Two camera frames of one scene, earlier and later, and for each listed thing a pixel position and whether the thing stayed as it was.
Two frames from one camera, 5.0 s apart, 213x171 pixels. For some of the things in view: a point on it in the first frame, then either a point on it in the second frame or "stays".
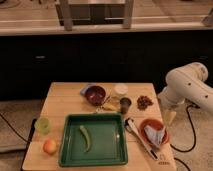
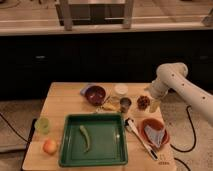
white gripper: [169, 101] → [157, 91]
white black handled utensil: [130, 124] stays
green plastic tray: [93, 139] stays
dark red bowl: [95, 95] stays
